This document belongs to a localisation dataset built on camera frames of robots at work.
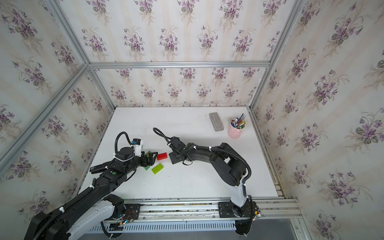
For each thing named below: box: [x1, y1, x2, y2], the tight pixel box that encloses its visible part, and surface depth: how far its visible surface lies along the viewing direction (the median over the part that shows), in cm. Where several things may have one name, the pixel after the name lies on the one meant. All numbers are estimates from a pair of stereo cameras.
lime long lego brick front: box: [151, 163, 164, 175], surface depth 88 cm
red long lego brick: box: [157, 152, 168, 161], surface depth 93 cm
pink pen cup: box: [227, 120, 245, 139], surface depth 98 cm
